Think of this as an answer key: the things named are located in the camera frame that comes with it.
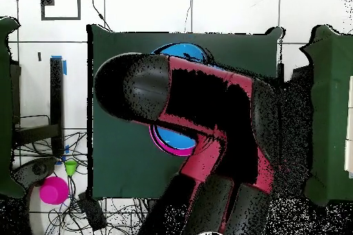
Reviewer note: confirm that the blue tape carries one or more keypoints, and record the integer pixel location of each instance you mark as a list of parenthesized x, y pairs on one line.
[(64, 68)]

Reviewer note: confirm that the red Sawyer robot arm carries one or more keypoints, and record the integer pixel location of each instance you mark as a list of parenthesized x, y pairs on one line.
[(209, 163)]

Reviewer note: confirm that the small green cup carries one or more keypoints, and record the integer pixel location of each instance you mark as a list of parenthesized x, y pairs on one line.
[(71, 166)]

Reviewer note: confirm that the green cloth covered table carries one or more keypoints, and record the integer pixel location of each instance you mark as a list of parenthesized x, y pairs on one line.
[(328, 108), (5, 39)]

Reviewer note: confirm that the black post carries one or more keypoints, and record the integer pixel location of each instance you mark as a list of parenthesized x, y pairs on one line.
[(280, 71)]

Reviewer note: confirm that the black equipment base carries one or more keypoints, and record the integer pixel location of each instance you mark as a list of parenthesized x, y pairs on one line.
[(35, 168)]

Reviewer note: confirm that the large blue bowl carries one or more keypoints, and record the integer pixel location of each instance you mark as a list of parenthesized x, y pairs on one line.
[(173, 138), (182, 50)]

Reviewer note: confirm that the black stand frame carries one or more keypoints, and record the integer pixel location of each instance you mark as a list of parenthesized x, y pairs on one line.
[(56, 102)]

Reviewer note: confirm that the black power adapter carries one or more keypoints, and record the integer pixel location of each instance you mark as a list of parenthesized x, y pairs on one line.
[(92, 214)]

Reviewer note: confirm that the black box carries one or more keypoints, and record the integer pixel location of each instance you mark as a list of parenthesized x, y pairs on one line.
[(302, 72)]

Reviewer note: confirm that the large pink bowl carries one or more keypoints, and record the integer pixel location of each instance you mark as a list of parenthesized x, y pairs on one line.
[(179, 152)]

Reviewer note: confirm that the pink cup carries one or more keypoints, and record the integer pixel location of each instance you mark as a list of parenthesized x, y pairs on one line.
[(53, 190)]

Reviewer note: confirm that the dark green table cloth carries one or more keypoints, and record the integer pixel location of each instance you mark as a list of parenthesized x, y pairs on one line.
[(124, 157)]

